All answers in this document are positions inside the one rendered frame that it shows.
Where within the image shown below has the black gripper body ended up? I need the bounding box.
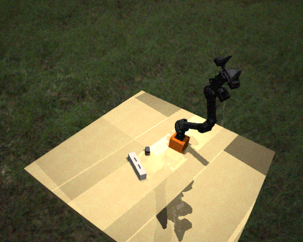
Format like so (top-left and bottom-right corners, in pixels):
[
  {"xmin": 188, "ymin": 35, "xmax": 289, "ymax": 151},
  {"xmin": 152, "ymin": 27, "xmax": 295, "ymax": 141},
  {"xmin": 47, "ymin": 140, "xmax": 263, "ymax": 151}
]
[{"xmin": 214, "ymin": 57, "xmax": 241, "ymax": 89}]

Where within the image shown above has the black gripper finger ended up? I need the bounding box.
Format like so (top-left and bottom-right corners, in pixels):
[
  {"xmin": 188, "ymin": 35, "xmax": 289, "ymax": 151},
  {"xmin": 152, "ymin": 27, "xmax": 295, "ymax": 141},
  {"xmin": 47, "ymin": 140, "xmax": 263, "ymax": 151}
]
[
  {"xmin": 217, "ymin": 55, "xmax": 232, "ymax": 63},
  {"xmin": 230, "ymin": 70, "xmax": 241, "ymax": 84}
]

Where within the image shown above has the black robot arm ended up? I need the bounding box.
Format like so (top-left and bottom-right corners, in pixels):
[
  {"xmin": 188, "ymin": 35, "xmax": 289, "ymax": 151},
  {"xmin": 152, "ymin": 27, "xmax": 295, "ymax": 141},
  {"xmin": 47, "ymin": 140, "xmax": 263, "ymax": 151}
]
[{"xmin": 174, "ymin": 67, "xmax": 237, "ymax": 141}]

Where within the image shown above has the black two-prong plug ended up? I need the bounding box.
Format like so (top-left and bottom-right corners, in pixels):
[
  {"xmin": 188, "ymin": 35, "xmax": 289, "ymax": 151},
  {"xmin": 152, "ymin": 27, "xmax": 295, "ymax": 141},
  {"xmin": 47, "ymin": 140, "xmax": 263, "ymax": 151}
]
[{"xmin": 145, "ymin": 147, "xmax": 150, "ymax": 156}]

